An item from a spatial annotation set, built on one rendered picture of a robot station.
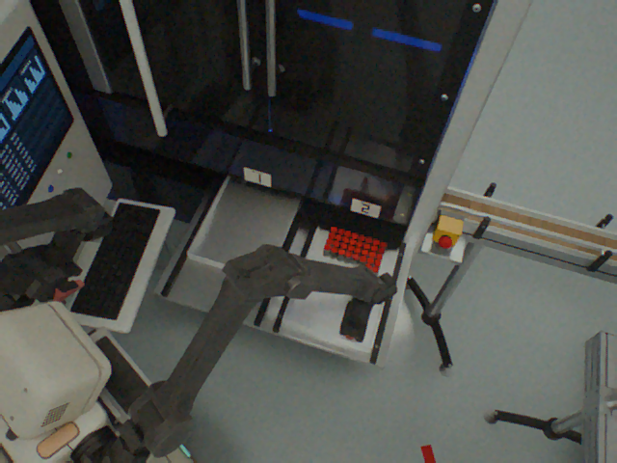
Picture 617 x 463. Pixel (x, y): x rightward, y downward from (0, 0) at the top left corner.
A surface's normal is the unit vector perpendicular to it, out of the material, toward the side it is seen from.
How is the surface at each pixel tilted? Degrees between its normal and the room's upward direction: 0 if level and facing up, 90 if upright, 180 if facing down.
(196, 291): 0
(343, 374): 0
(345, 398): 0
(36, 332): 42
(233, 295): 47
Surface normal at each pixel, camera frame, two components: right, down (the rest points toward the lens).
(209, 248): 0.05, -0.52
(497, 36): -0.30, 0.80
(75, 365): 0.51, -0.78
